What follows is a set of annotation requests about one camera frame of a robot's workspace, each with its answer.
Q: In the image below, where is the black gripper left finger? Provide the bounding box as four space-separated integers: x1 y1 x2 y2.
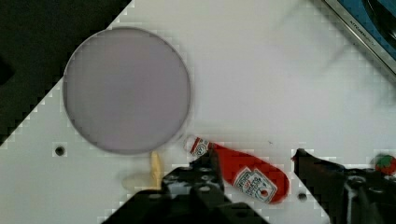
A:
102 150 269 224

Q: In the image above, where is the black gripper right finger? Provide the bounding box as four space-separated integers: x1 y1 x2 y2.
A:
292 148 396 224

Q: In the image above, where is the blue silver toy stove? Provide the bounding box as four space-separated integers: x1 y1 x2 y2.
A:
319 0 396 77

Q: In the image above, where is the red felt tomato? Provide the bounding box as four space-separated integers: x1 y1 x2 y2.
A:
375 155 396 175

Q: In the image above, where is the round purple plate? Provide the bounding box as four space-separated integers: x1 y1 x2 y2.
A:
63 27 191 154

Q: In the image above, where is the red felt ketchup bottle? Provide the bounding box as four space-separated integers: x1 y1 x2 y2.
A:
184 136 290 203

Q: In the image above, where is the yellow felt toy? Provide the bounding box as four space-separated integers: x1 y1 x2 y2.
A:
121 151 163 192

